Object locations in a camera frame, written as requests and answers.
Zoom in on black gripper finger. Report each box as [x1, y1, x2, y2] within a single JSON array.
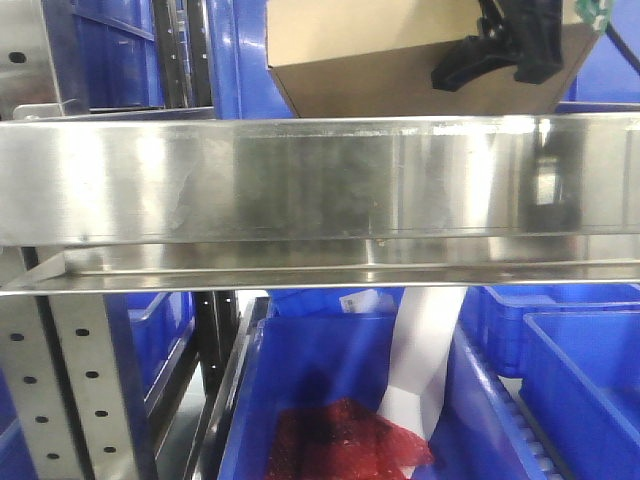
[[431, 36, 522, 92]]

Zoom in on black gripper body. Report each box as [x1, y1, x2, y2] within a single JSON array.
[[479, 0, 564, 84]]

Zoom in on tall brown cardboard box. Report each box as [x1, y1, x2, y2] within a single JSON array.
[[266, 1, 597, 118]]

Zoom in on stainless steel shelf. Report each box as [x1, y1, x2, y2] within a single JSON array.
[[1, 112, 639, 296]]

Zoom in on perforated steel shelf upright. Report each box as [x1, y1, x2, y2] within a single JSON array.
[[1, 294, 158, 479]]

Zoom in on green circuit board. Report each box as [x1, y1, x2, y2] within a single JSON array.
[[574, 0, 616, 35]]

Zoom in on white paper strip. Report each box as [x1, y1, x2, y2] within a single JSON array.
[[378, 286, 467, 441]]

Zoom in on large blue plastic bin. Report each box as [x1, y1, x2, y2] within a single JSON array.
[[219, 293, 555, 479]]

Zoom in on blue bin right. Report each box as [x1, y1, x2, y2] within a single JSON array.
[[462, 283, 640, 480]]

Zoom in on blue bin upper left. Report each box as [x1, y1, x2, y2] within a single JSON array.
[[32, 1, 164, 109]]

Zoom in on red mesh bag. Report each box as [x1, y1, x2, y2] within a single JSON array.
[[264, 398, 435, 479]]

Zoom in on blue bin lower left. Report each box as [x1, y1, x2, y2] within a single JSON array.
[[125, 292, 194, 394]]

